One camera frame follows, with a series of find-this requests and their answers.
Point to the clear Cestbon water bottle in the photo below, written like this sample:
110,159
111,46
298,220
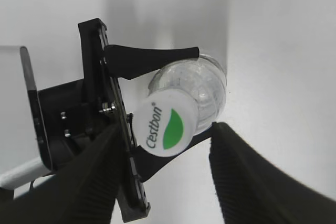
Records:
203,78

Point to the white green bottle cap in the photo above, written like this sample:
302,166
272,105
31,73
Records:
166,122

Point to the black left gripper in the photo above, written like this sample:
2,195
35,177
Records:
75,113

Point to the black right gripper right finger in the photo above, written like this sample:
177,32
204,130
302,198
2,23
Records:
252,190

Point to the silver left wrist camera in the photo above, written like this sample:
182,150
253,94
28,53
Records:
25,153

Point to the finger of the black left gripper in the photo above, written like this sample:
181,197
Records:
148,165

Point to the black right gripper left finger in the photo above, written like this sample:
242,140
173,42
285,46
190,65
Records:
84,191

